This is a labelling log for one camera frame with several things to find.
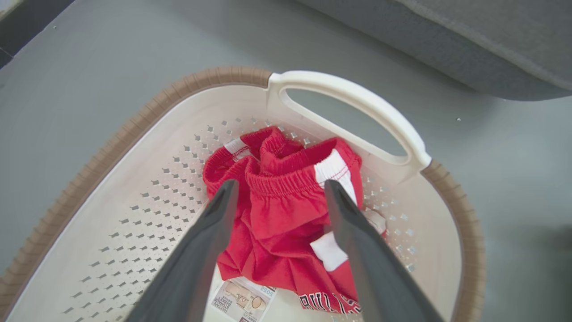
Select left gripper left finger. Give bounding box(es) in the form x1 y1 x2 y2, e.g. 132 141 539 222
125 179 240 322

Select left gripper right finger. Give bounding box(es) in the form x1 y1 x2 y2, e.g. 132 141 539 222
324 179 443 322

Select red jersey with black trim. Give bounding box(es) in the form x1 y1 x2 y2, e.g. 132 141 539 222
218 241 362 315

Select red shorts with elastic waistband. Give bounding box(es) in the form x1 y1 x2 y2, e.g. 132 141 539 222
202 127 387 273

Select paper product label sticker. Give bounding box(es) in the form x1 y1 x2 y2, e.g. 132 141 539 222
210 277 278 322

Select white perforated laundry basket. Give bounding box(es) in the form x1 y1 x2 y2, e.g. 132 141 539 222
0 66 487 322

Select black baseboard strip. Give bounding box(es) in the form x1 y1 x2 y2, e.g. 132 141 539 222
0 0 75 70

